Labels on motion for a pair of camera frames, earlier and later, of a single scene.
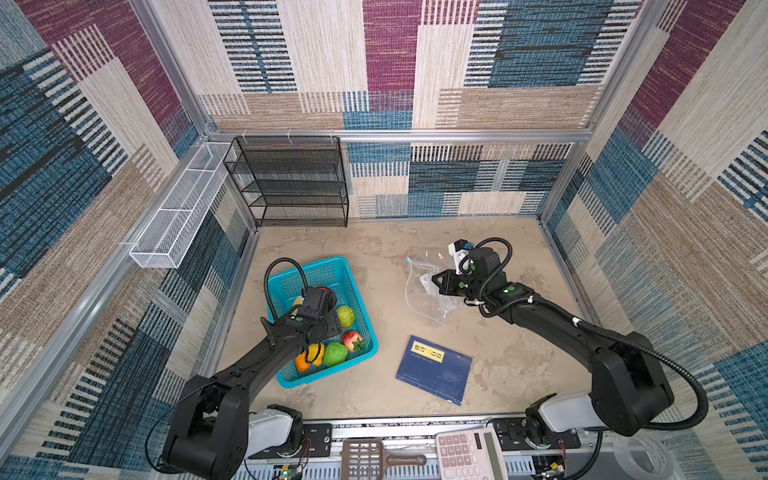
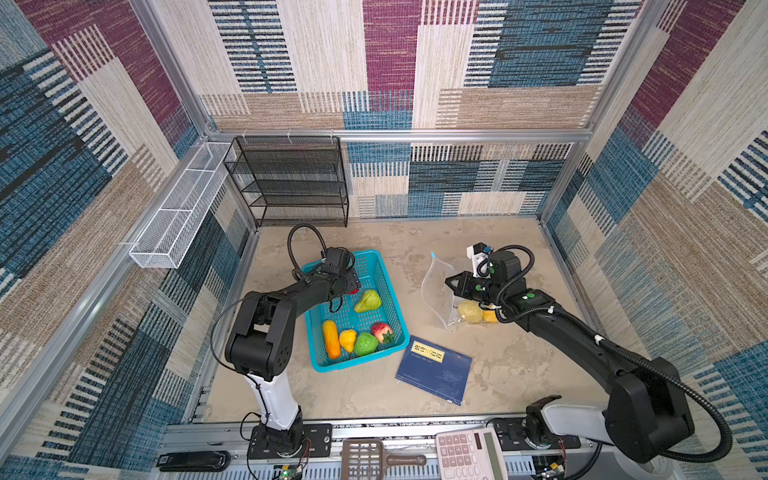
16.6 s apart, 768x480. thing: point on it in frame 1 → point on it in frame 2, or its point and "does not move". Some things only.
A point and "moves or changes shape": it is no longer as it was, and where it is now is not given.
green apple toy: x=334 y=354 → x=365 y=344
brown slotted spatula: x=365 y=459 does not move
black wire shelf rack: x=291 y=181 does not move
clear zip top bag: x=422 y=295 moves or changes shape
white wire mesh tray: x=165 y=242 does not move
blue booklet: x=436 y=369 does not move
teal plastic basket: x=286 y=282 moves or changes shape
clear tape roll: x=662 y=456 does not move
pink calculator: x=472 y=454 does not move
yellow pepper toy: x=315 y=353 → x=347 y=339
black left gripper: x=333 y=324 → x=351 y=279
